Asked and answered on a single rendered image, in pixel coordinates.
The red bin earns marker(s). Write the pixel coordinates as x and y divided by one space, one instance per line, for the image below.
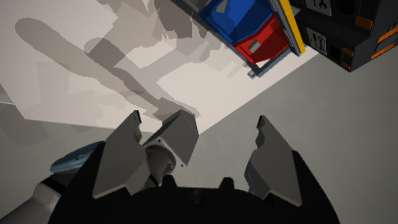
272 40

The yellow flat bar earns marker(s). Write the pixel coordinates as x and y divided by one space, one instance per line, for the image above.
288 14

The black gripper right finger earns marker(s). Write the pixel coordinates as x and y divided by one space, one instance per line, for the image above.
278 175

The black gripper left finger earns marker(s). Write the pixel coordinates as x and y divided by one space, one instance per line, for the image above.
115 170

